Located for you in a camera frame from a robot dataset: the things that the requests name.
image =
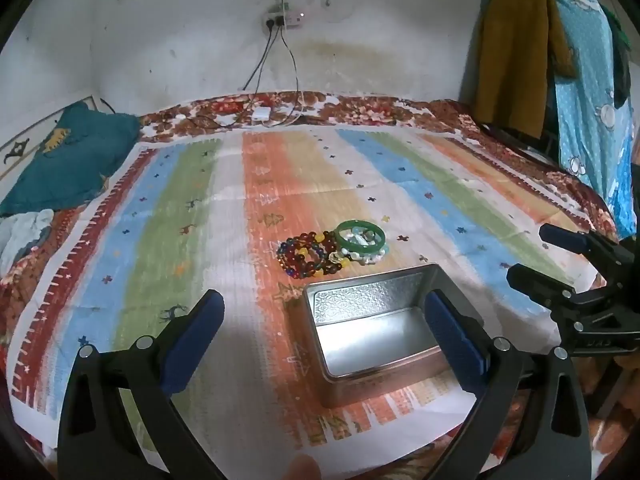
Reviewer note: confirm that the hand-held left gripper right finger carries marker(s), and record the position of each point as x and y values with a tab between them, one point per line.
455	342

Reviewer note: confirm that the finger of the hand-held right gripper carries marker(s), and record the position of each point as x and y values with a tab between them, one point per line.
562	237
535	282

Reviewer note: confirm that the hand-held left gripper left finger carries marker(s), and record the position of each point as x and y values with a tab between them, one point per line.
192	345

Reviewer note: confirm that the silver tin box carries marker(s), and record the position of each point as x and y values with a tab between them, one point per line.
370	332

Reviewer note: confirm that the person's left hand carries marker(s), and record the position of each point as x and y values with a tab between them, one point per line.
301	469

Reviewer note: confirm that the striped colourful blanket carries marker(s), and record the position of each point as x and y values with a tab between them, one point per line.
240	230

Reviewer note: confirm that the blue printed hanging cloth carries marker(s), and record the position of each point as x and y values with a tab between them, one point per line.
585	110

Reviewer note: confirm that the green bangle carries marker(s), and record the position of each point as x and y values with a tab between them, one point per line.
345	246

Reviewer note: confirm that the dark green hanging garment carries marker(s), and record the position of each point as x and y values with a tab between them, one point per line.
620	65

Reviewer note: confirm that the mustard hanging garment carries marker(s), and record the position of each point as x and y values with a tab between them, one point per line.
510	60

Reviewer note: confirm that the light blue cloth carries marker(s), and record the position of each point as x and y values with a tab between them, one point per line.
22	235

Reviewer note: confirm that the teal pillow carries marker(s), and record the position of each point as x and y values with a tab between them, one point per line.
75	160

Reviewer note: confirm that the white charger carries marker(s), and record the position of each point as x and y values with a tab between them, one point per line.
260	114

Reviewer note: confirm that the wall power socket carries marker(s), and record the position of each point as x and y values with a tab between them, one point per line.
285	20

